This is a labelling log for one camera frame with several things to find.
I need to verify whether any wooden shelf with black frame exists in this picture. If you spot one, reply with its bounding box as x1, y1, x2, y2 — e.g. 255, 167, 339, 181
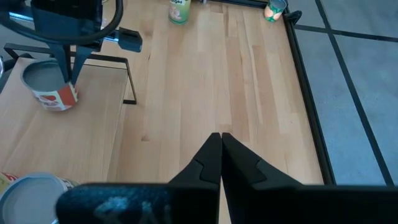
0, 42, 138, 224

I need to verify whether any can with peach green label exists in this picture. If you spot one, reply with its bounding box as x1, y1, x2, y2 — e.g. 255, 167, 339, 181
263, 0, 287, 23

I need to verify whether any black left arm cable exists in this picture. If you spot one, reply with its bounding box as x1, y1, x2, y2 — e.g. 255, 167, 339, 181
0, 0, 124, 46

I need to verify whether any tall green oranges can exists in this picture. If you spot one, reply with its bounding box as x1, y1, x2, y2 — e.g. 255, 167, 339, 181
168, 0, 192, 25

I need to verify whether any red white tomato can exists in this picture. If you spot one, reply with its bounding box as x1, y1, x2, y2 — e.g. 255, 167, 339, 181
21, 58, 79, 112

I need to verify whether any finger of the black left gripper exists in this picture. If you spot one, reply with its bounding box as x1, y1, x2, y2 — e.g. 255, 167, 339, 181
49, 43, 71, 83
71, 46, 94, 85

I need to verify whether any can with green red label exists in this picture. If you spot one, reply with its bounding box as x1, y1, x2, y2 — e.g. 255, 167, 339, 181
0, 172, 80, 224

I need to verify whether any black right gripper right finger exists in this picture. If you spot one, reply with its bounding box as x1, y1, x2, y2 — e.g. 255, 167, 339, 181
221, 132, 398, 224

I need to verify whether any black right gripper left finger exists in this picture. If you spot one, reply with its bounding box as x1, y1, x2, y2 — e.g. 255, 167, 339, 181
55, 132, 223, 224

